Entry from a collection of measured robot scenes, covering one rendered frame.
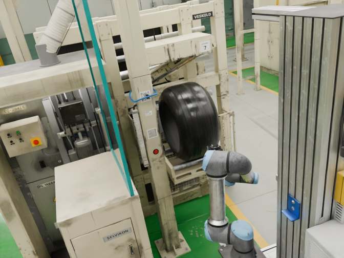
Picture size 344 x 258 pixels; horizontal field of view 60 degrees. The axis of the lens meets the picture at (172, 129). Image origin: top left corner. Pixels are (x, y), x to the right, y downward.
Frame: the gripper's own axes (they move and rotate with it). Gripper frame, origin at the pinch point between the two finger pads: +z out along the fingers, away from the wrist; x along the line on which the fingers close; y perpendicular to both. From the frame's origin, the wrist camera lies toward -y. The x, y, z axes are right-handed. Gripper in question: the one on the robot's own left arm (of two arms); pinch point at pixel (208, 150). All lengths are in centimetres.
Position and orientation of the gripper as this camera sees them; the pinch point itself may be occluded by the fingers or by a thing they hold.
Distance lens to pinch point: 223.2
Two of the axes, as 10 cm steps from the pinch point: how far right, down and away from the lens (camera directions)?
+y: -1.8, -9.3, -3.2
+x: -9.2, 2.8, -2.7
